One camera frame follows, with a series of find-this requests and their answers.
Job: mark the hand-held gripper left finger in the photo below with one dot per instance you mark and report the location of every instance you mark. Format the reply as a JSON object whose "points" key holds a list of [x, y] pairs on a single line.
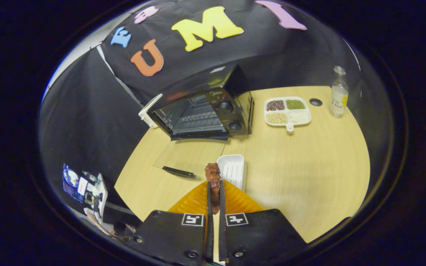
{"points": [[210, 229]]}

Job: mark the white rectangular tray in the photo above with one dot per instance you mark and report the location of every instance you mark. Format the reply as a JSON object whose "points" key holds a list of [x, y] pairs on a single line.
{"points": [[231, 170]]}

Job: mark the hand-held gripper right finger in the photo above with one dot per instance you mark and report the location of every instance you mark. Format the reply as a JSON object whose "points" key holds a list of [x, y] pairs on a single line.
{"points": [[222, 229]]}

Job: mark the red-brown cooked meat piece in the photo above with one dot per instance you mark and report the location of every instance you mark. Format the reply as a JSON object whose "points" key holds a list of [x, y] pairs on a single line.
{"points": [[213, 177]]}

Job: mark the white plastic device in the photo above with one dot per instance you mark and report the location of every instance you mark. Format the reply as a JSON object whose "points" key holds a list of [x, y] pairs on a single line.
{"points": [[101, 192]]}

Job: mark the blue printed packet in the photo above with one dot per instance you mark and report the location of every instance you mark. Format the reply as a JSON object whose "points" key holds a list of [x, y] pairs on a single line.
{"points": [[71, 183]]}

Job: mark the black toaster oven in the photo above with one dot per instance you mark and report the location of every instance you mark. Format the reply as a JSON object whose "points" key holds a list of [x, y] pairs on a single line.
{"points": [[231, 107]]}

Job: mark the white divided plate with beans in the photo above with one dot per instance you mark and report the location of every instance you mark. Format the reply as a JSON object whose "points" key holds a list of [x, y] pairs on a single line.
{"points": [[290, 118]]}

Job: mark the black table grommet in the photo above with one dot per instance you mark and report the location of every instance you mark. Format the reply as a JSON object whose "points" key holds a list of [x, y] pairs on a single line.
{"points": [[315, 102]]}

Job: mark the stack of papers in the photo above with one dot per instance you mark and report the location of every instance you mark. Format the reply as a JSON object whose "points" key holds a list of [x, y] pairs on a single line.
{"points": [[94, 218]]}

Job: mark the clear glass bottle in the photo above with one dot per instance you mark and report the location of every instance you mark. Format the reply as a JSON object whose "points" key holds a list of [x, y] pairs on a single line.
{"points": [[338, 99]]}

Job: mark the white bread toaster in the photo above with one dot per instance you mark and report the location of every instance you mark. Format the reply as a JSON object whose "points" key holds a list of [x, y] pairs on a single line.
{"points": [[148, 114]]}

